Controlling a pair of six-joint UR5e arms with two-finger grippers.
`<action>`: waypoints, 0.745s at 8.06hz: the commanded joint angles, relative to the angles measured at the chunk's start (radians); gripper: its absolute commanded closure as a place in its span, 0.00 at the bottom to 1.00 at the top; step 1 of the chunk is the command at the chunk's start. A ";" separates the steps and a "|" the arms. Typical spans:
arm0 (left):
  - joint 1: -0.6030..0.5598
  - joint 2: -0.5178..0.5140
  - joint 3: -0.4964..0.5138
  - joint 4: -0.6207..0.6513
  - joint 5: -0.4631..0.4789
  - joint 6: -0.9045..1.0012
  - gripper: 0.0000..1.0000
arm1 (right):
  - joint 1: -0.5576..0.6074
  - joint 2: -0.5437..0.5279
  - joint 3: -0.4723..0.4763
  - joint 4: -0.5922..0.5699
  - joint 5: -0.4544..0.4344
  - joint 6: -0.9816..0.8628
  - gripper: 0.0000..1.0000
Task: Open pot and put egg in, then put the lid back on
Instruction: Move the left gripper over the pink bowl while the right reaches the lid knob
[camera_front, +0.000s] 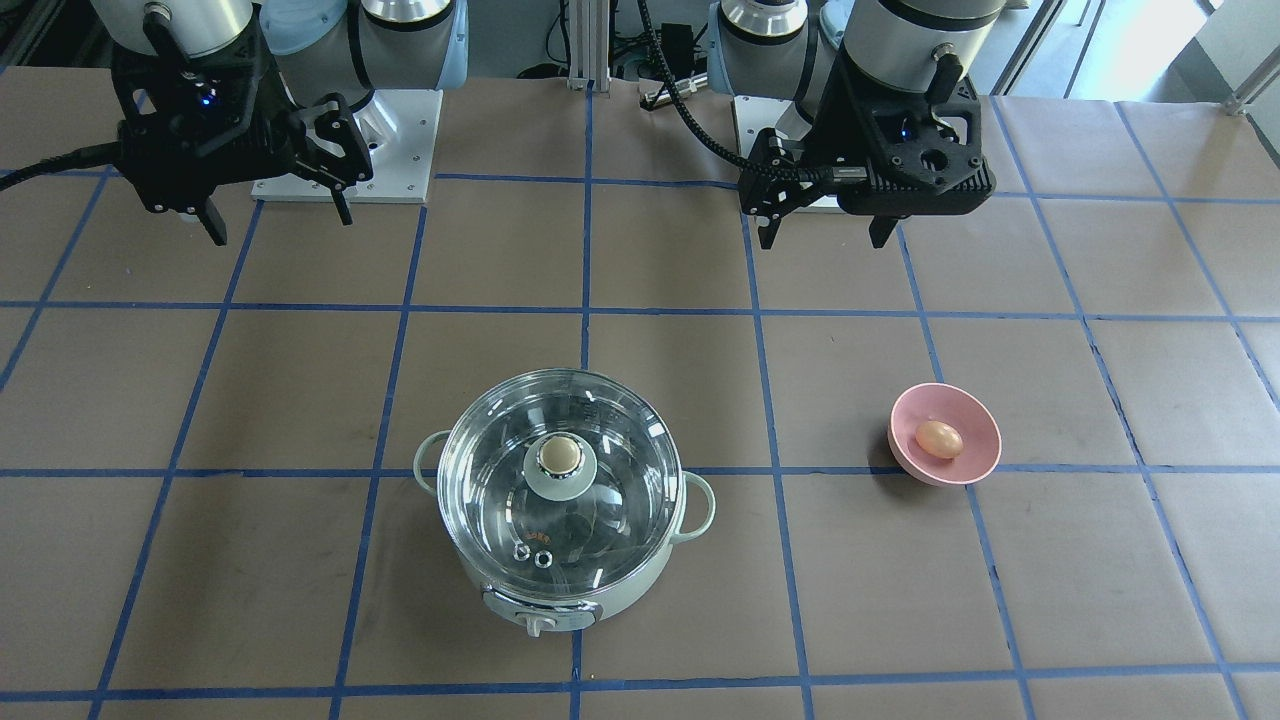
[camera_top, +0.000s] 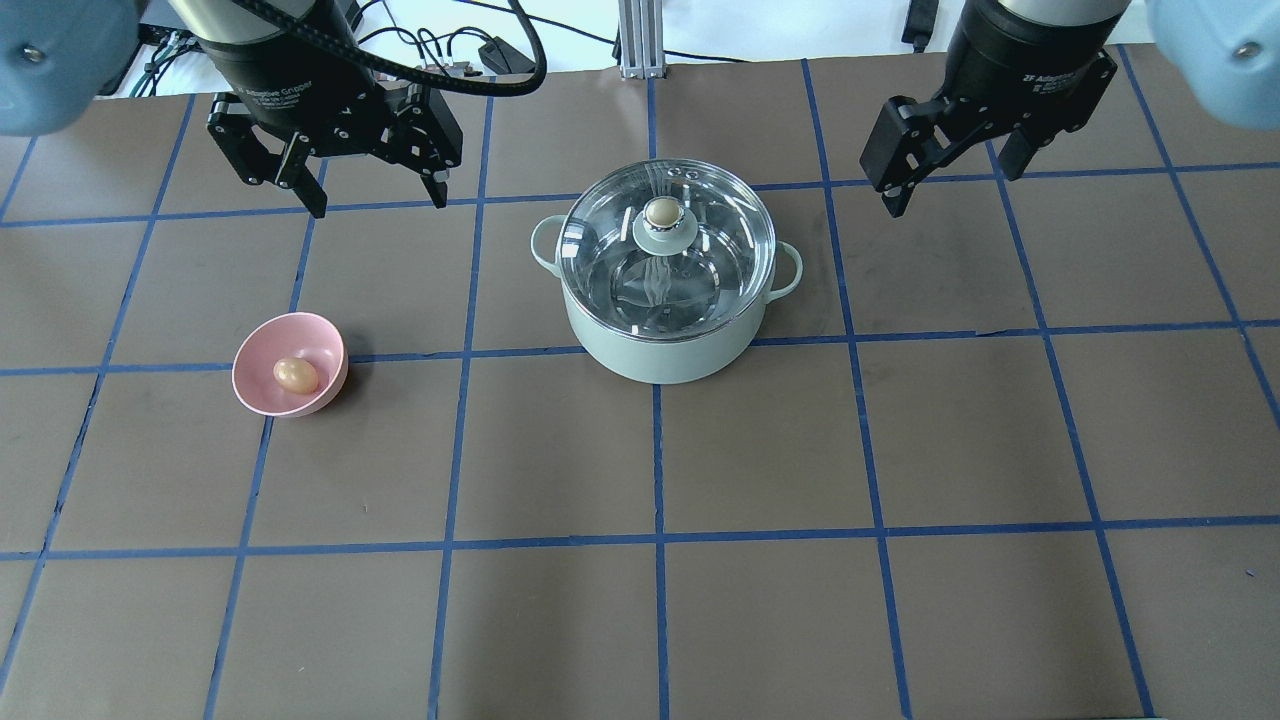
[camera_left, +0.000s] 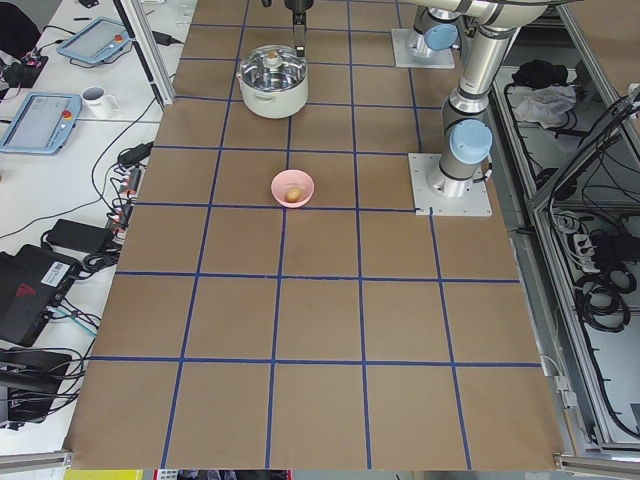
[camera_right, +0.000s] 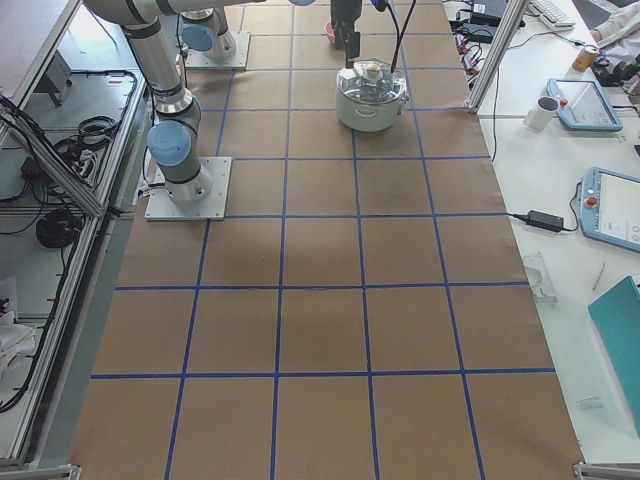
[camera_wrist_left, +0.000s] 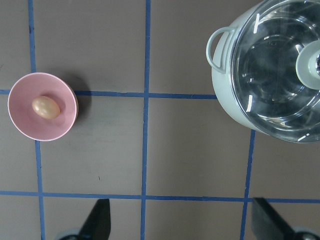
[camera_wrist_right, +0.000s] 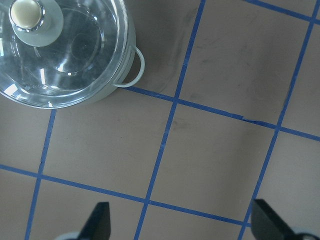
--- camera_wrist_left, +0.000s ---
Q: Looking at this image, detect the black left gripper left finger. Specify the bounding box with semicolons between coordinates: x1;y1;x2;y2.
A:
77;199;111;240

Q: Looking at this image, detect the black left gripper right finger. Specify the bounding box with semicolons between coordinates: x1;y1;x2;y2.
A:
251;197;301;240

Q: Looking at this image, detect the beige egg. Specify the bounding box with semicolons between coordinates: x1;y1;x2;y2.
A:
31;95;61;119

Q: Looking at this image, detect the glass pot lid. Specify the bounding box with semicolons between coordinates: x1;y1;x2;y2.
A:
231;0;320;143

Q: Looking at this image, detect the pale green electric pot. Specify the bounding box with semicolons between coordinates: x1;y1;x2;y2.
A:
206;0;320;134

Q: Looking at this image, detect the pink plastic bowl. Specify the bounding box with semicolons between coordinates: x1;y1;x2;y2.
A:
7;72;79;142

